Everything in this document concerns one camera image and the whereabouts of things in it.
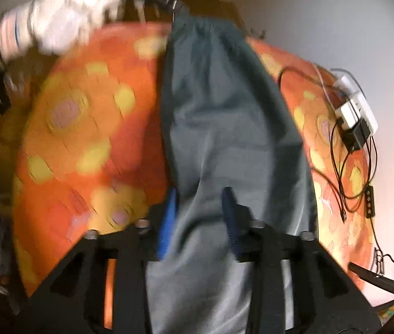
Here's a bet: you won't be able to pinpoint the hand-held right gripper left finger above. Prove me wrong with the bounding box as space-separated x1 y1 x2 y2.
26 188 180 334

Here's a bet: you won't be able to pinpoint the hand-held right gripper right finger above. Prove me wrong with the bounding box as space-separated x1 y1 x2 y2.
221 186 382 334

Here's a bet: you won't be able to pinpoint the dark green pants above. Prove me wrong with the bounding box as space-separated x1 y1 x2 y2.
146 12 319 334

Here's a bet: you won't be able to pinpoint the person's left hand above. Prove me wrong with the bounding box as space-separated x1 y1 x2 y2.
26 0 124 56

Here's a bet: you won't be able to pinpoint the orange floral bed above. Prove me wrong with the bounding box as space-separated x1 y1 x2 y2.
11 21 385 324

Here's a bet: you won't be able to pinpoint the black inline controller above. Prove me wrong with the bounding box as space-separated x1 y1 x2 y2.
364 186 376 218

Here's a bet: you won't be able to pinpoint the black charger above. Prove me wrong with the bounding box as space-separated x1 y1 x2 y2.
341 118 371 154

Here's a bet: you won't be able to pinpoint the white charger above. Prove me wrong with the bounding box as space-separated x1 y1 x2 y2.
334 101 361 129

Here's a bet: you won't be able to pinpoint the small black tripod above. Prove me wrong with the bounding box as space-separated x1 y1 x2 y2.
348 262 394 296

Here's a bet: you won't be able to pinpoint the white power strip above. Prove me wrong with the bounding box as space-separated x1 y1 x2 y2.
334 73 378 134

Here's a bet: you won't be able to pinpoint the black cable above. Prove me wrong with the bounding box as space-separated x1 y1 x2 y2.
277 66 394 274

